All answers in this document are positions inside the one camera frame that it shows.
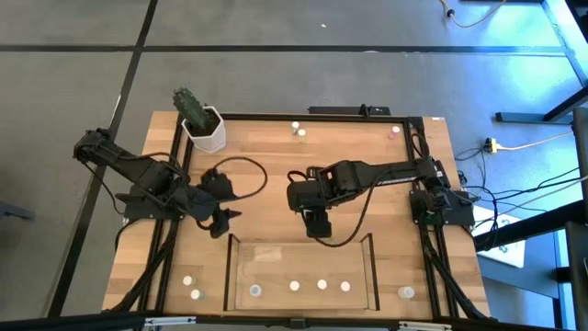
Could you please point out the black power strip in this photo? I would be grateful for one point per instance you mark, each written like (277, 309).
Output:
(340, 110)

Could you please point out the dark metal table foot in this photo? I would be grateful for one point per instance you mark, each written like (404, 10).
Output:
(528, 117)

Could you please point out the yellow power adapter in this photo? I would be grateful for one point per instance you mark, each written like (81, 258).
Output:
(491, 146)

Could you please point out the grey furniture foot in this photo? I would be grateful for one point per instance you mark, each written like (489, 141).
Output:
(14, 212)

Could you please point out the white printed paper sheet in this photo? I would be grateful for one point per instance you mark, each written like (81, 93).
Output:
(512, 257)

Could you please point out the black metal floor bar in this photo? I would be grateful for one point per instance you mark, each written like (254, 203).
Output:
(528, 226)

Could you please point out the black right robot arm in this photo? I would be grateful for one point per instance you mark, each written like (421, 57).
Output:
(395, 171)

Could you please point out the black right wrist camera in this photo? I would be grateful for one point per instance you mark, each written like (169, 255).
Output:
(318, 225)

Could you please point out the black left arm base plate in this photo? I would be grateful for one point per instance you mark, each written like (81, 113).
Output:
(138, 211)

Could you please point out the white hexagonal plant pot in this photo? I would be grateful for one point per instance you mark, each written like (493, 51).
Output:
(213, 140)

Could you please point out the silver aluminium rail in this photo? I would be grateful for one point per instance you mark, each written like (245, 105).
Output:
(170, 321)
(425, 326)

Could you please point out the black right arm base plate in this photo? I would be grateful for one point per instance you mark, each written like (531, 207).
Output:
(461, 216)

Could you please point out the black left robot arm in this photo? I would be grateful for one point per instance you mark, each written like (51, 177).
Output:
(138, 170)

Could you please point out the small bottles top centre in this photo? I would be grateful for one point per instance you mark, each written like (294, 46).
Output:
(295, 125)

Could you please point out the pink bottle white cap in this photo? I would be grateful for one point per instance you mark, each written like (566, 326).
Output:
(395, 130)
(345, 286)

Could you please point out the black aluminium table frame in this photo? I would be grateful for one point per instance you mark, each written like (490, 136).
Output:
(349, 118)

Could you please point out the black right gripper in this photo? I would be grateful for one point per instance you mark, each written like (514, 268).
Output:
(305, 195)

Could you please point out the black rig beam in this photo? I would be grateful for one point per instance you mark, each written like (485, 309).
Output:
(69, 324)

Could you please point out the green cactus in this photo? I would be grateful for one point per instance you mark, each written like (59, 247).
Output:
(190, 110)

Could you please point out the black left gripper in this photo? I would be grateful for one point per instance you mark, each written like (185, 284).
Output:
(218, 188)

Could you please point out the clear acrylic shelf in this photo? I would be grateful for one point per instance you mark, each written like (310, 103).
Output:
(303, 266)

